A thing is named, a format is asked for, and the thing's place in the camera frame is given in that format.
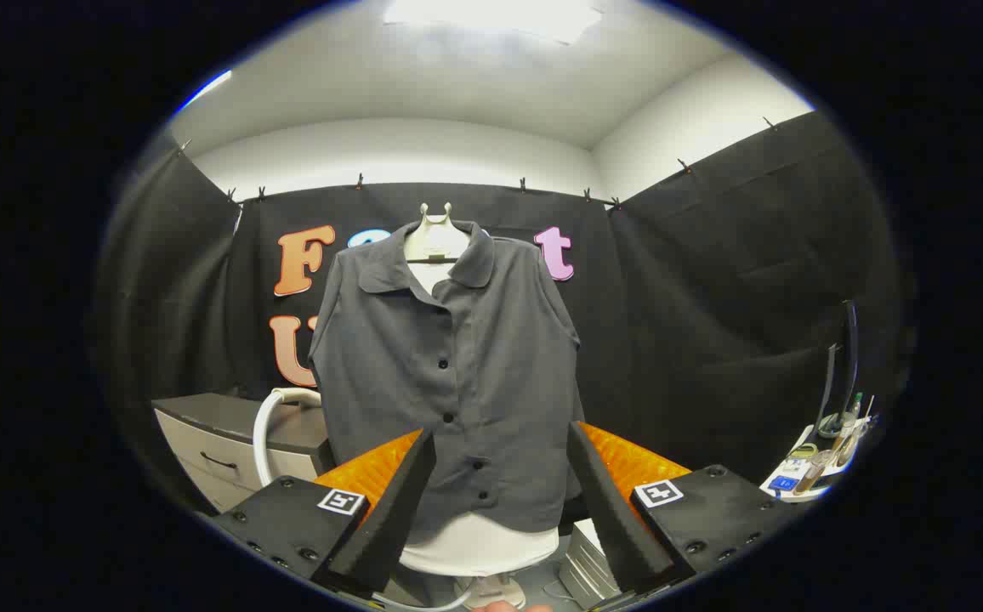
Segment large ceiling light panel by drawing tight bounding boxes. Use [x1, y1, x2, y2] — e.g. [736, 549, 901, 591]
[383, 0, 605, 45]

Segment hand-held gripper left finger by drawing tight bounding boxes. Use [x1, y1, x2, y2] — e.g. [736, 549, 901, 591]
[211, 429, 438, 598]

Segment cream mannequin torso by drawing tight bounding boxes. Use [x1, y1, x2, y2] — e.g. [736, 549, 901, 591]
[398, 202, 560, 609]

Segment white steamer hose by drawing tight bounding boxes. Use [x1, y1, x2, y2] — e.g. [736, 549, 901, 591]
[252, 387, 324, 487]

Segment white tray with small items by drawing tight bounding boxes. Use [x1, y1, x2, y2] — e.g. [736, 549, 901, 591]
[759, 415, 879, 504]

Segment narrow ceiling light panel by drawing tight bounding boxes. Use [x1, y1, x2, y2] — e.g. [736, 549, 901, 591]
[175, 70, 233, 113]

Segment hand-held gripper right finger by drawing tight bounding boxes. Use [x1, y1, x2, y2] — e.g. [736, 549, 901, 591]
[566, 421, 800, 596]

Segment dark curved stand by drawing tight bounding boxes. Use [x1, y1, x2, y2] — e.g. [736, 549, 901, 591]
[815, 300, 860, 439]

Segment grey button-up shirt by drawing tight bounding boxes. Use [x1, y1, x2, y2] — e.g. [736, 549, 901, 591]
[309, 219, 586, 545]

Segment grey-topped drawer cabinet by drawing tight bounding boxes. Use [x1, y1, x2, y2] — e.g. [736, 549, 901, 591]
[151, 391, 335, 515]

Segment row of black cloth clips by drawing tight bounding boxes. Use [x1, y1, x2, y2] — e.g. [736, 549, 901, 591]
[175, 116, 777, 209]

